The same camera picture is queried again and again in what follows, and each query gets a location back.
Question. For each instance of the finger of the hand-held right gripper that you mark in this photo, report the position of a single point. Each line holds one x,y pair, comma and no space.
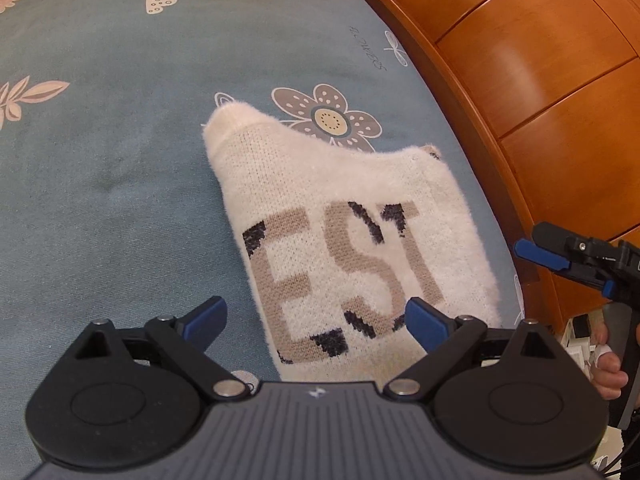
530,251
570,247

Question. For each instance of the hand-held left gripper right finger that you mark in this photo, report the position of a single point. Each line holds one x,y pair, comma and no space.
427,320

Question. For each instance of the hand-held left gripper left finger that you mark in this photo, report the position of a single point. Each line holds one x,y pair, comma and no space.
205,320

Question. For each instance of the cream knitted sweater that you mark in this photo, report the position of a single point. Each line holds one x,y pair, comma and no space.
325,185

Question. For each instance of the person's right hand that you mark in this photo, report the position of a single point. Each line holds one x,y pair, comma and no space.
607,375

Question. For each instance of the wooden headboard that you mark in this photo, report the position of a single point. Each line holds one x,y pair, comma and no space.
525,85

